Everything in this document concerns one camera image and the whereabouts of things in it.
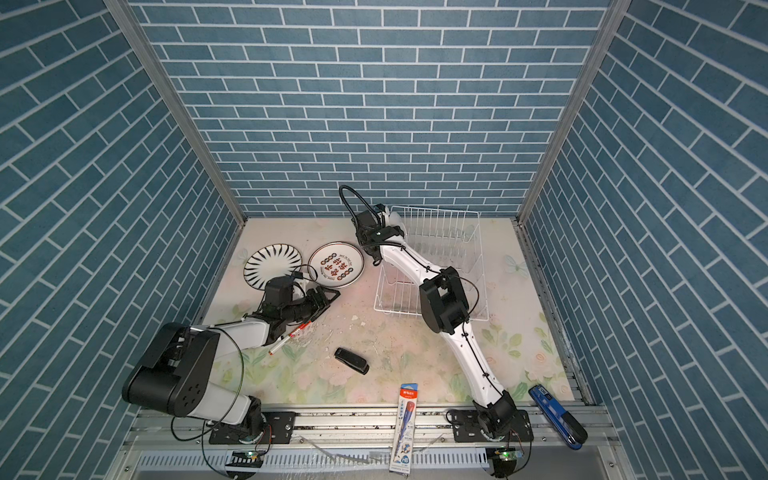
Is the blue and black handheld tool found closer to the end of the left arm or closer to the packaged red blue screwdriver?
the packaged red blue screwdriver

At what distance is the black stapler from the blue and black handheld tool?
0.46 m

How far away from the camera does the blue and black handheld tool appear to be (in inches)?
27.8

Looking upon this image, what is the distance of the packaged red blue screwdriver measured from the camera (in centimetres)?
69

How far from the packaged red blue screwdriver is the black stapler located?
0.38 feet
